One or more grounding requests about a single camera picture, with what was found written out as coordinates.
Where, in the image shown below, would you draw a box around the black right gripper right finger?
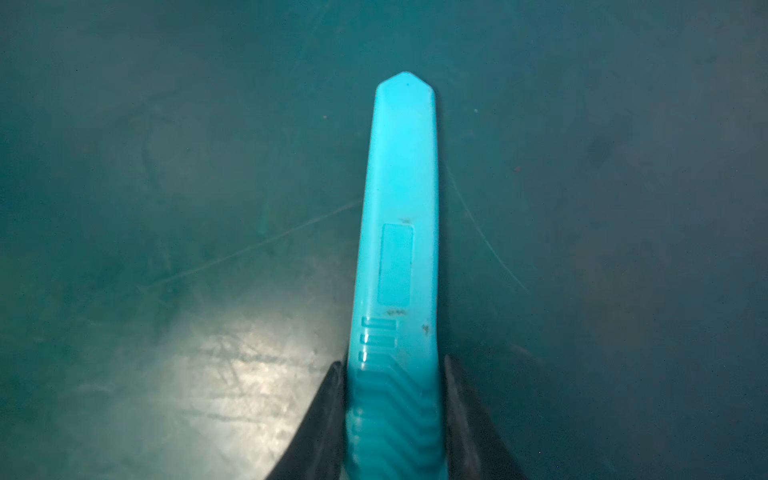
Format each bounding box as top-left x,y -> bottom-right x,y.
443,354 -> 528,480

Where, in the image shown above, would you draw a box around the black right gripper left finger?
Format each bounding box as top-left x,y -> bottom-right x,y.
266,361 -> 346,480

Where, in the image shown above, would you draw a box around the teal utility knife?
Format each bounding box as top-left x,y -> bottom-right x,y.
345,72 -> 447,479

